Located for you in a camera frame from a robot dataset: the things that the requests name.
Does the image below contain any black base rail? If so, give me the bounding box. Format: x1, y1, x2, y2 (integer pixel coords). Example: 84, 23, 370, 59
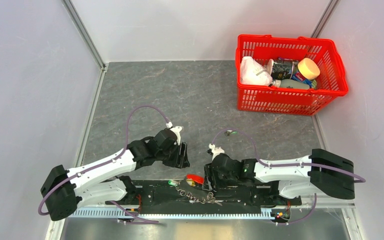
117, 180, 303, 215

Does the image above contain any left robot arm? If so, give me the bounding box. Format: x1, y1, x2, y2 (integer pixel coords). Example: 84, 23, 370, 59
38, 126, 190, 221

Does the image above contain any white plastic bag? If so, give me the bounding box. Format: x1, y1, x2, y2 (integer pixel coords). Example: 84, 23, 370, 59
239, 56, 273, 86

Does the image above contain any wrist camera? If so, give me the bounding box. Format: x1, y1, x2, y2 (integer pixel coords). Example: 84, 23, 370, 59
207, 143, 225, 162
170, 126, 183, 145

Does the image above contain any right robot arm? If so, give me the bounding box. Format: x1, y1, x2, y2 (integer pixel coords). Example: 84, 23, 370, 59
203, 148, 357, 205

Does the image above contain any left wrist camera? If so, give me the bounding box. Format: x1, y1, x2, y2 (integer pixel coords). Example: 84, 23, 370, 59
170, 126, 183, 145

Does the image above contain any jar with beige lid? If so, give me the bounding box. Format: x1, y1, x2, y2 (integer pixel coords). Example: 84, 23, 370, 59
291, 57, 320, 83

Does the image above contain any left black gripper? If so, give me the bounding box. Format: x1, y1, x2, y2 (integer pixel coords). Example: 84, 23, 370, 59
156, 140, 190, 169

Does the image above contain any grey green bottle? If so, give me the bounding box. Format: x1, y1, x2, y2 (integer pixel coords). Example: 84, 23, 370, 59
273, 79, 311, 90

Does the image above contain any grey slotted cable duct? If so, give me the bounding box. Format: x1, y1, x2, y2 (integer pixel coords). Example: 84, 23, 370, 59
69, 207, 275, 221

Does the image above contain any dark can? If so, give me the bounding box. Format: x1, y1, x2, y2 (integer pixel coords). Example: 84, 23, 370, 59
266, 58, 299, 80

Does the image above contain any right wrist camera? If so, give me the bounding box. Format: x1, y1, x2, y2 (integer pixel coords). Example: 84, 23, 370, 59
207, 143, 225, 162

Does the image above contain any red plastic basket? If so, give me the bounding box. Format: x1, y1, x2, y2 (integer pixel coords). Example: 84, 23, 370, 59
235, 34, 349, 116

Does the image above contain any red black keyring holder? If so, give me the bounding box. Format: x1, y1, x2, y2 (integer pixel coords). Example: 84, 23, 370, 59
172, 177, 223, 206

